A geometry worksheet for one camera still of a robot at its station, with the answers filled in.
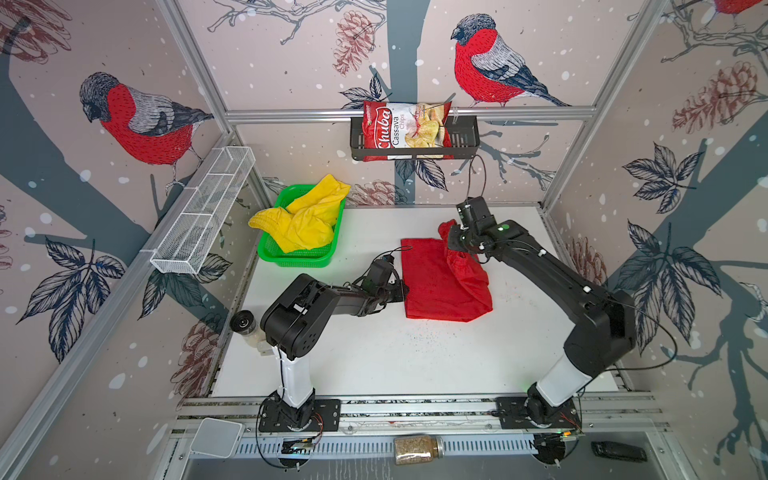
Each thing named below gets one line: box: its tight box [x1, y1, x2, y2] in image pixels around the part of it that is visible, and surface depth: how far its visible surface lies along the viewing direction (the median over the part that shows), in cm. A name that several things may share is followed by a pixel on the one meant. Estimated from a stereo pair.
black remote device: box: [591, 441, 648, 463], surface depth 68 cm
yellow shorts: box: [249, 174, 351, 253], surface depth 108 cm
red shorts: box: [401, 219, 493, 322], surface depth 92 cm
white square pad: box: [190, 418, 243, 459], surface depth 71 cm
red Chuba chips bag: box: [362, 101, 454, 162], surface depth 90 cm
